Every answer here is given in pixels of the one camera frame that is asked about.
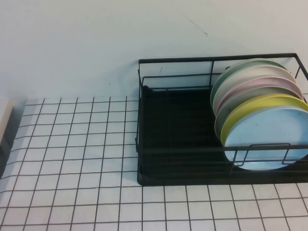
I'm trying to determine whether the light blue plate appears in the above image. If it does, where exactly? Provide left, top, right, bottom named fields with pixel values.
left=223, top=107, right=308, bottom=171

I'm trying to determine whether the grey-green plate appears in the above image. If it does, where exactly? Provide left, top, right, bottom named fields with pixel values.
left=214, top=86, right=303, bottom=140

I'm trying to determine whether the mint green plate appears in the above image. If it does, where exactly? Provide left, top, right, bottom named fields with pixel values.
left=209, top=58, right=287, bottom=106

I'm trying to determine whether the yellow plate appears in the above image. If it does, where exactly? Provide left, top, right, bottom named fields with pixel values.
left=220, top=94, right=308, bottom=147

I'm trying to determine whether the cream white plate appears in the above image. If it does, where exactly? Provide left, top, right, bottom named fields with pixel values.
left=212, top=66, right=297, bottom=111

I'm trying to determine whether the pink plate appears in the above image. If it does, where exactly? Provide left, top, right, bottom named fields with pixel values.
left=218, top=75, right=301, bottom=109

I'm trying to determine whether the beige block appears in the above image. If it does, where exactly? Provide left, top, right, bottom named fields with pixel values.
left=0, top=100, right=13, bottom=144

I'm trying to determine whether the black wire dish rack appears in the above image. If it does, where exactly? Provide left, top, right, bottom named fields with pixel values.
left=133, top=52, right=308, bottom=187

